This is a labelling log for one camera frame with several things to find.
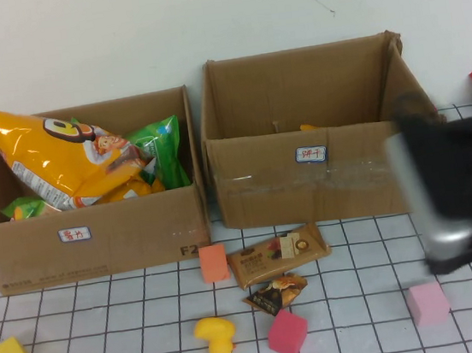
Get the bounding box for pink foam cube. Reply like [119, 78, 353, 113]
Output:
[405, 279, 453, 328]

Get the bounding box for yellow rubber duck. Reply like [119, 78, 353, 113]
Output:
[192, 313, 239, 353]

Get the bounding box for green chip bag orange corner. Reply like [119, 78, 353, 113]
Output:
[0, 191, 63, 223]

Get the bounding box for green chip bag blue emblem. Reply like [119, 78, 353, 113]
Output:
[121, 114, 191, 195]

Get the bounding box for white label red handwriting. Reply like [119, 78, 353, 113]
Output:
[56, 225, 93, 244]
[292, 142, 329, 165]

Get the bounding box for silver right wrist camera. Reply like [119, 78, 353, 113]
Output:
[382, 122, 472, 262]

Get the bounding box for brown wafer biscuit packet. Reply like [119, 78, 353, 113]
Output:
[222, 219, 335, 291]

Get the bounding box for orange foam block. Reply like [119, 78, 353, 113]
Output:
[197, 242, 233, 284]

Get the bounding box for taped cardboard box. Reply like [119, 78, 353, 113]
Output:
[189, 24, 457, 236]

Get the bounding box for white grid tablecloth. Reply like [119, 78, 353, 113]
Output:
[0, 100, 472, 353]

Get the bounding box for magenta foam cube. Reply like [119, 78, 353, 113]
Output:
[263, 305, 313, 353]

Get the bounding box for small dark snack packet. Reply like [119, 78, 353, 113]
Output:
[239, 269, 312, 321]

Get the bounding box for cardboard box with F2 print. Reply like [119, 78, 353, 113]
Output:
[0, 83, 217, 297]

